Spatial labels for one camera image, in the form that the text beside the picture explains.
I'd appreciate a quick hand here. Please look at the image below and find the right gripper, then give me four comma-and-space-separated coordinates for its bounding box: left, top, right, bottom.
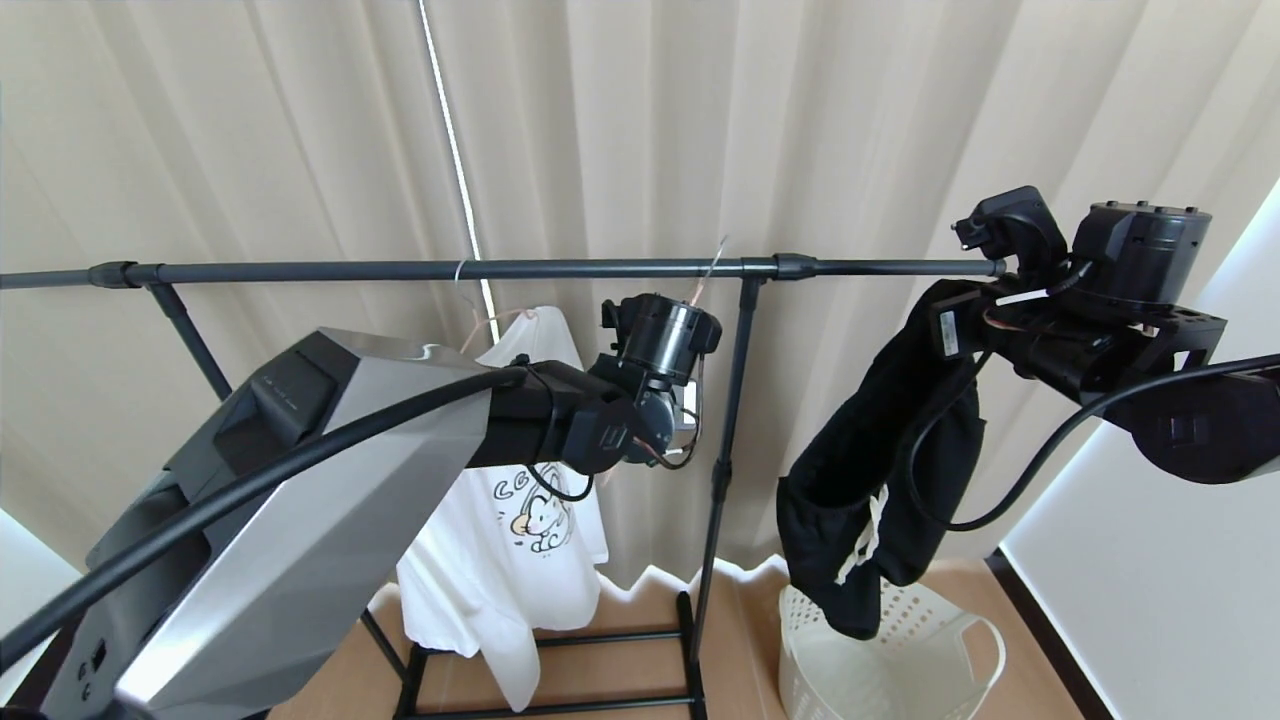
928, 278, 1161, 403

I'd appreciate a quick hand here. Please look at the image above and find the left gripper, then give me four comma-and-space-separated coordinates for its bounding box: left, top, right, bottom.
633, 381, 701, 471

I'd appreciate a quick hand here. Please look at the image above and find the pink clothes hanger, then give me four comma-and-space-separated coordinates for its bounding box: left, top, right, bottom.
690, 235, 731, 306
453, 258, 543, 353

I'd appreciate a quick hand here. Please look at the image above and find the black garment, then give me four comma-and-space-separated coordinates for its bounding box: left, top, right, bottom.
777, 285, 988, 641

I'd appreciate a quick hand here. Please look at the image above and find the white printed t-shirt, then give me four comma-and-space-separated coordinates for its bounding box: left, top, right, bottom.
397, 305, 611, 713

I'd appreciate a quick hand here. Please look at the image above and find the white laundry basket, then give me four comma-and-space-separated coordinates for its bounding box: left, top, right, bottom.
778, 580, 1006, 720

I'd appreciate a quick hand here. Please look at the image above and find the black clothes rack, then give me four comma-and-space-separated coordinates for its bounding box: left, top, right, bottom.
0, 255, 1009, 720

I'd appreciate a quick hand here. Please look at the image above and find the beige curtain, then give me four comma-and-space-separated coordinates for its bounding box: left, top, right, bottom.
0, 0, 1280, 591

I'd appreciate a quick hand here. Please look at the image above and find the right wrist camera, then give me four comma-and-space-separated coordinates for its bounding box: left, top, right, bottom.
950, 186, 1071, 283

